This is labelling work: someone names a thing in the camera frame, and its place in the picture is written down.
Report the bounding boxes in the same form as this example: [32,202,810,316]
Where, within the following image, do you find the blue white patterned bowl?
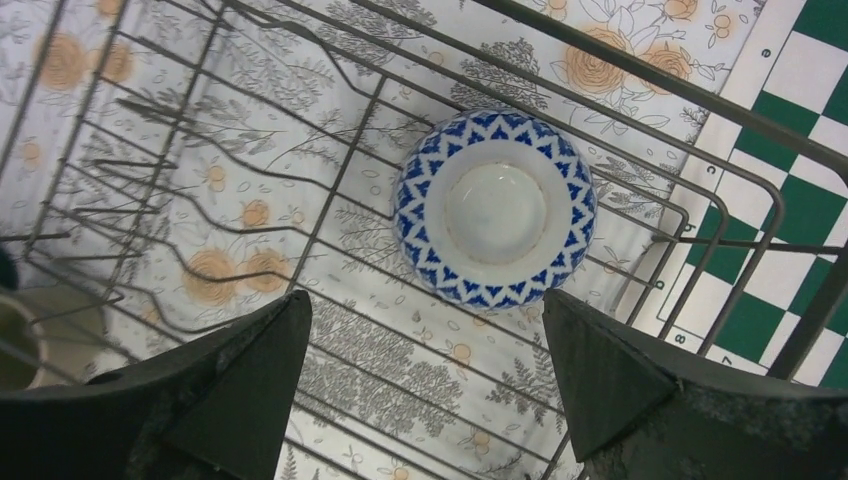
[391,108,598,310]

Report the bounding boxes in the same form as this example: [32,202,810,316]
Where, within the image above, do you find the dark green mug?
[0,249,19,291]

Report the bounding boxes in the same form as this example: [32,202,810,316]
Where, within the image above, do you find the green white chessboard mat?
[635,1,847,374]

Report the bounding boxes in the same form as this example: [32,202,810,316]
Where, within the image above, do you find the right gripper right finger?
[542,289,847,479]

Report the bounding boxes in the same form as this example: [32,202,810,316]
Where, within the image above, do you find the black wire dish rack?
[1,1,847,479]

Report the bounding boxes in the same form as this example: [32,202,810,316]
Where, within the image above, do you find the beige mug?
[1,285,107,392]

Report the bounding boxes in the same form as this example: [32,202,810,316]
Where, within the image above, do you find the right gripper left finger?
[1,290,313,479]

